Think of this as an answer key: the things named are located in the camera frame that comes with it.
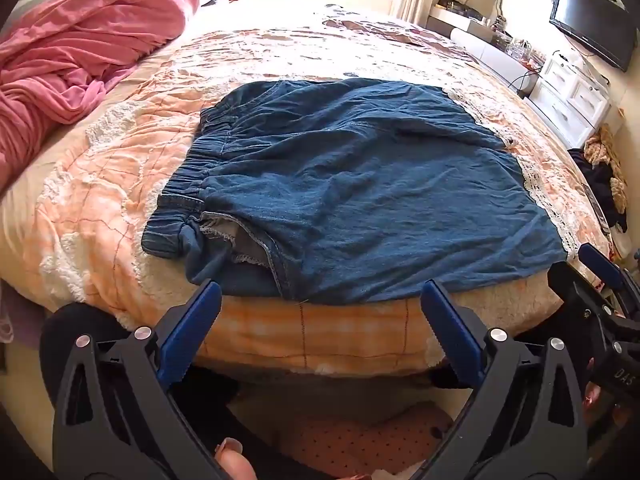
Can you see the left hand, red nails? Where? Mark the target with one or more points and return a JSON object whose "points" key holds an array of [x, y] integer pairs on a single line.
{"points": [[229, 455]]}

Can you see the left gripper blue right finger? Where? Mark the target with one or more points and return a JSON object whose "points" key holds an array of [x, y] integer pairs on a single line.
{"points": [[458, 330]]}

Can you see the white drawer cabinet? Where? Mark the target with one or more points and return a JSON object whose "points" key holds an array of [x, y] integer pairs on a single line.
{"points": [[569, 100]]}

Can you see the right hand, red nails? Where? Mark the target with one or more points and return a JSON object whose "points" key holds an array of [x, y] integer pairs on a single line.
{"points": [[611, 395]]}

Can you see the white low tv bench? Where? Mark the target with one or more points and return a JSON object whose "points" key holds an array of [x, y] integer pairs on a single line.
{"points": [[514, 75]]}

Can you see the pink dotted slipper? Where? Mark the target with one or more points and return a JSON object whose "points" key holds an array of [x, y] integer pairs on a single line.
{"points": [[344, 448]]}

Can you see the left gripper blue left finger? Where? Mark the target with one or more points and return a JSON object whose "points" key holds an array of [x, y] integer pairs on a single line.
{"points": [[182, 331]]}

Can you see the pile of clothes on chair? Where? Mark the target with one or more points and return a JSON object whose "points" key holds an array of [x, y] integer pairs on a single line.
{"points": [[600, 165]]}

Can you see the pink crumpled blanket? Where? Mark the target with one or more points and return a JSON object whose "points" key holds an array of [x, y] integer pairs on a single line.
{"points": [[61, 58]]}

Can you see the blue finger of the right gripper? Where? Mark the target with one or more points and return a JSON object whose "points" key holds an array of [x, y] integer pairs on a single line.
{"points": [[598, 264]]}

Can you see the black trouser leg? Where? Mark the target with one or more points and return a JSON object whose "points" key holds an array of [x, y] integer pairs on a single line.
{"points": [[113, 419]]}

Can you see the black flat screen television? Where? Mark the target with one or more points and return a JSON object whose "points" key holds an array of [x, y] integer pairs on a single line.
{"points": [[601, 26]]}

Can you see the blue denim lace-trimmed pants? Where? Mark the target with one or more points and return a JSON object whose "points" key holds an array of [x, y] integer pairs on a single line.
{"points": [[349, 191]]}

